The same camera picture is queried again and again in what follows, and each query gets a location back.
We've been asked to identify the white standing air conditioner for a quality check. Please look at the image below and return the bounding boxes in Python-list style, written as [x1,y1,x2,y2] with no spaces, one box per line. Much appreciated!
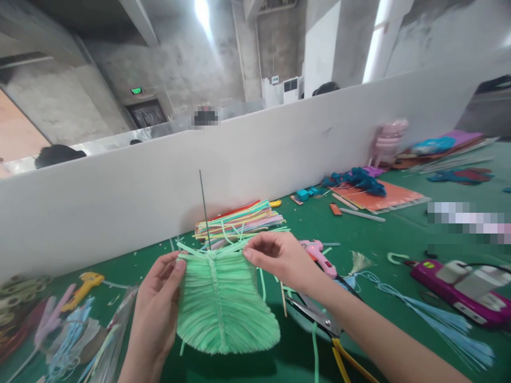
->
[282,76,301,101]

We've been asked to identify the pink hot glue gun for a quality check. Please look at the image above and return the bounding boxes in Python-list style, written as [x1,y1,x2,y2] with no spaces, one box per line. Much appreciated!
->
[298,239,341,280]

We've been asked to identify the beige tape rolls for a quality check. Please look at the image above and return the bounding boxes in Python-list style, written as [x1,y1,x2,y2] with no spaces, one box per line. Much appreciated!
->
[0,273,53,322]

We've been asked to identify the blue and red felt pieces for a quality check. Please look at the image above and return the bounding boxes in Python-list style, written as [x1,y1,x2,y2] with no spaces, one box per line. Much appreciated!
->
[426,166,496,187]

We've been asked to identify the teal pipe cleaner bundle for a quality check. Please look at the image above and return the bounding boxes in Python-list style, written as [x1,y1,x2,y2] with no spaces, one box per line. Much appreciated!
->
[328,166,388,197]

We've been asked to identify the pile of colourful pipe cleaners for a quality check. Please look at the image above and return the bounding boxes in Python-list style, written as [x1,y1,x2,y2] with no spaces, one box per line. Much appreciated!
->
[193,199,288,245]

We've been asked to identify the clear plastic bag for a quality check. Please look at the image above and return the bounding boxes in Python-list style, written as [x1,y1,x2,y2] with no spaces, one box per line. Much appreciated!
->
[85,285,139,383]

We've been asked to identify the yellow utility knife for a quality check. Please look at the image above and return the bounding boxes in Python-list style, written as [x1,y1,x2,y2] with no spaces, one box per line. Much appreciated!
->
[60,271,106,314]

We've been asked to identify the scissors with yellow handles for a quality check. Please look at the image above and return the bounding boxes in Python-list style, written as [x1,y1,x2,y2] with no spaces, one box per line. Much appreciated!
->
[285,293,381,383]

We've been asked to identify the green pipe cleaner leaf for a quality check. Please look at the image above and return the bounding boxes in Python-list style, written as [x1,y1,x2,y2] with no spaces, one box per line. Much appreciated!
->
[175,234,283,356]

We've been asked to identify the thin dark metal wire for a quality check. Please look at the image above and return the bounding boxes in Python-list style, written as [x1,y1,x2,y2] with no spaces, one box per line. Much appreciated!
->
[199,169,213,251]

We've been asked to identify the dark doorway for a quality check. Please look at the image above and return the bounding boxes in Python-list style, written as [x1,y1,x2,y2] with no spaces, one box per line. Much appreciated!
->
[125,98,167,130]

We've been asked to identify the beige tassel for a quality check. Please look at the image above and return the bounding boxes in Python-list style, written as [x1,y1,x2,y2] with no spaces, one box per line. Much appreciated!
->
[346,251,375,277]

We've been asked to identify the green table cover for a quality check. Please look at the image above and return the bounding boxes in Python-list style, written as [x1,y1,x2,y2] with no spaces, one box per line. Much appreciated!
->
[0,138,511,383]

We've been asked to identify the person's left hand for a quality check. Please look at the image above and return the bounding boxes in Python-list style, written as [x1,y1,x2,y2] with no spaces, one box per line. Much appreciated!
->
[131,251,188,362]

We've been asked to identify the magenta power strip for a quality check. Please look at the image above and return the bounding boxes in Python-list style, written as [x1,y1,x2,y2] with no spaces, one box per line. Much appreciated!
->
[410,258,511,330]

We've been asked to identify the teal blocks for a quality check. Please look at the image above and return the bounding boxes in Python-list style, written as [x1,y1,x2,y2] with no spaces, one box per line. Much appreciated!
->
[295,186,325,203]

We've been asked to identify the white plug adaptors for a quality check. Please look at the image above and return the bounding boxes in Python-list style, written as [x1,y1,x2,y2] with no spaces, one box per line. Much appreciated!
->
[435,260,511,307]

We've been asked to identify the long green pipe cleaner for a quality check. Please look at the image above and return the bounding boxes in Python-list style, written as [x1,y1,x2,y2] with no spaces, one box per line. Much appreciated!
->
[311,320,321,383]

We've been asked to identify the heap of pastel craft pieces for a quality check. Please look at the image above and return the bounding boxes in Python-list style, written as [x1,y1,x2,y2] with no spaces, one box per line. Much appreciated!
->
[33,283,111,383]

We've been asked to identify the orange sheet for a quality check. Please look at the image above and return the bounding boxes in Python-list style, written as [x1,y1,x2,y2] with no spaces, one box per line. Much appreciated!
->
[322,178,433,215]

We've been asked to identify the white partition board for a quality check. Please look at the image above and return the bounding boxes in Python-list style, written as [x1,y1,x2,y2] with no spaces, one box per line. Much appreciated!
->
[0,45,511,282]

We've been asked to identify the black cable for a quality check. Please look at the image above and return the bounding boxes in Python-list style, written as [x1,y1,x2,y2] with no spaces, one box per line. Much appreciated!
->
[462,261,511,277]

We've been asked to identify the white glue stick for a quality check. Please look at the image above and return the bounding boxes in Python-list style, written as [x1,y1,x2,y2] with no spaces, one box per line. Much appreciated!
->
[332,193,360,213]
[339,207,387,223]

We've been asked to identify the light blue strand bundle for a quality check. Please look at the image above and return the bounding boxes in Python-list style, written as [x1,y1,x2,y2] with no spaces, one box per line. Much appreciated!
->
[344,271,497,372]

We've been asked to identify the pink plastic stool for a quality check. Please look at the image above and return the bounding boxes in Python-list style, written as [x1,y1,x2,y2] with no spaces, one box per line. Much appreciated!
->
[368,117,410,169]

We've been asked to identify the pile of coloured felt sheets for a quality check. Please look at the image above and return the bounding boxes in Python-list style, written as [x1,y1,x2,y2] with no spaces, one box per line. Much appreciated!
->
[392,129,500,173]

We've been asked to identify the person's right hand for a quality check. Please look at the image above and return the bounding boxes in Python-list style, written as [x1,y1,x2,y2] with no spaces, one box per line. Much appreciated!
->
[242,231,337,309]

